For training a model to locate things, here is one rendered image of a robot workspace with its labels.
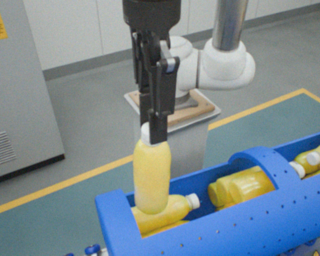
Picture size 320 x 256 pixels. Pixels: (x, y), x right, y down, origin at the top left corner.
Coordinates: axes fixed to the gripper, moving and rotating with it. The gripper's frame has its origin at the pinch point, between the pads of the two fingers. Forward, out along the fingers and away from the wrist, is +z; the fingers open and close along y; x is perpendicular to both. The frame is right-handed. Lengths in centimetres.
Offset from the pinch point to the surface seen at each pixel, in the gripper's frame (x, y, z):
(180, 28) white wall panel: 149, -295, 120
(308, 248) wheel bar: 45, 12, 55
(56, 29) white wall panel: 2, -275, 90
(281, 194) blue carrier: 28.8, 7.4, 25.8
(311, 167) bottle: 56, -6, 41
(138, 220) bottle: -2.9, -3.5, 33.4
